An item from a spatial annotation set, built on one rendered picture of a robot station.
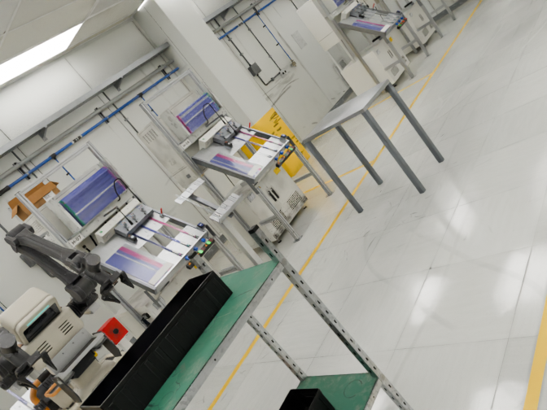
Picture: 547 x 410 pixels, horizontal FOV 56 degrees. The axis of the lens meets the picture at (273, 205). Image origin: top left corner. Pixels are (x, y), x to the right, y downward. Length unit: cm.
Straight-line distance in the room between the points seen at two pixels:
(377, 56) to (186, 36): 268
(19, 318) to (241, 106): 512
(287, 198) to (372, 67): 309
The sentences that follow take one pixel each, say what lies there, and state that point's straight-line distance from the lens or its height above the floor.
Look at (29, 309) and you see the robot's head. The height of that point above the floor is 133.
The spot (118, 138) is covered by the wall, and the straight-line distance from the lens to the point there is 652.
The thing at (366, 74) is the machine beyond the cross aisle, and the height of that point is 38.
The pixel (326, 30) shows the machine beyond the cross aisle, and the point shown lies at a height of 123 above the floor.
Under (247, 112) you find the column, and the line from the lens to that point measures 706.
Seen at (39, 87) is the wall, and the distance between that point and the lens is 647.
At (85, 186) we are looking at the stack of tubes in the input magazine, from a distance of 445.
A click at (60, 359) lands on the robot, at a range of 251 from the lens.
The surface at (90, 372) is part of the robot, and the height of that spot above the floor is 92.
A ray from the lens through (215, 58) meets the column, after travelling 718.
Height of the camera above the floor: 152
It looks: 13 degrees down
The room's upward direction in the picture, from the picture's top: 40 degrees counter-clockwise
